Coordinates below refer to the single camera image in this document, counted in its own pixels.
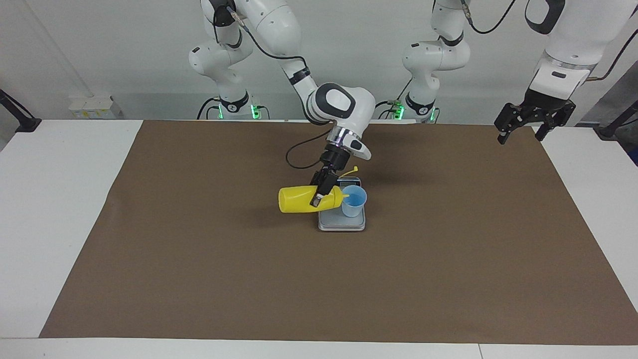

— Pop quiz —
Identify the black base cable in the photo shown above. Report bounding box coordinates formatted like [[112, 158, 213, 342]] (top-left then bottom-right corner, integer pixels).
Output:
[[197, 97, 222, 120], [365, 77, 414, 120]]

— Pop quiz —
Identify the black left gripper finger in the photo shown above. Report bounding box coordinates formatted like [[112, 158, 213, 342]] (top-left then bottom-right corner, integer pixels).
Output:
[[494, 102, 528, 145], [537, 101, 576, 142]]

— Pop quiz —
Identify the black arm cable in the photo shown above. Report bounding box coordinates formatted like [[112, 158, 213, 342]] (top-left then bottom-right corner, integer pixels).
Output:
[[213, 5, 332, 170], [461, 0, 638, 83]]

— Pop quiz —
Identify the black clamp stand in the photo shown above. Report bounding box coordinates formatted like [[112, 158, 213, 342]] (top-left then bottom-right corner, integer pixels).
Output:
[[597, 100, 638, 139], [0, 89, 42, 133]]

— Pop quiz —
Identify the white wall socket box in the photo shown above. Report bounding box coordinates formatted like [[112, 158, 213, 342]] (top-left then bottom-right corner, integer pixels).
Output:
[[69, 96, 122, 119]]

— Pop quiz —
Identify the silver digital kitchen scale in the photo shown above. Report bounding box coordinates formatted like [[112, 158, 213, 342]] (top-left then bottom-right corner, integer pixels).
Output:
[[318, 177, 366, 232]]

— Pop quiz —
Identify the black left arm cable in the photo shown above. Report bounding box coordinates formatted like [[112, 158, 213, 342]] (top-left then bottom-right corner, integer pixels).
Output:
[[461, 0, 638, 83]]

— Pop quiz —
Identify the yellow squeeze seasoning bottle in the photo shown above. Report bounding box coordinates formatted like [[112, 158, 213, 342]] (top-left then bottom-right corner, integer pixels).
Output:
[[278, 166, 359, 214]]

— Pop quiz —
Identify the blue plastic cup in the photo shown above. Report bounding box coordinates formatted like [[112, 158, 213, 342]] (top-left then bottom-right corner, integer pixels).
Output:
[[341, 185, 368, 218]]

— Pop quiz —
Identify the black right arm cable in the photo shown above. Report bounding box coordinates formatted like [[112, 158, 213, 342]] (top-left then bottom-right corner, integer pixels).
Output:
[[213, 5, 332, 170]]

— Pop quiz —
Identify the brown paper table mat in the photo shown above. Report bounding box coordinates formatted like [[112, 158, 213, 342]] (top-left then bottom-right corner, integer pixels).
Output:
[[39, 120, 638, 346]]

